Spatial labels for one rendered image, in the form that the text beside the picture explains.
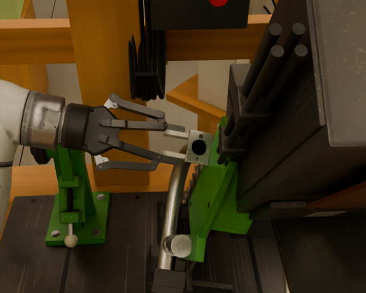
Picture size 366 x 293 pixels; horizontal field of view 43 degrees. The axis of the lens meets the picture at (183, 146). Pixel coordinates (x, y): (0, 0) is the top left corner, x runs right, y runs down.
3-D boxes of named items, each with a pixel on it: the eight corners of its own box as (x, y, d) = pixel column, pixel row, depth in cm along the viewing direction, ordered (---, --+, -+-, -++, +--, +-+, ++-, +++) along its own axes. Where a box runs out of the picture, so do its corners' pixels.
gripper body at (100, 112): (57, 147, 72) (116, 157, 74) (67, 94, 73) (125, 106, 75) (58, 152, 79) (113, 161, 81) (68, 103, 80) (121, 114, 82)
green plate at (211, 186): (237, 259, 80) (284, 170, 68) (190, 253, 79) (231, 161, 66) (228, 210, 89) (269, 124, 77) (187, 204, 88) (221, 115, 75)
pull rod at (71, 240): (78, 250, 97) (74, 231, 93) (64, 250, 97) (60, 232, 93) (81, 229, 101) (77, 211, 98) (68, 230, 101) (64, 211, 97)
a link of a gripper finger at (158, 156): (99, 131, 75) (96, 139, 75) (164, 154, 77) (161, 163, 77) (98, 134, 79) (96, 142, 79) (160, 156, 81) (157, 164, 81)
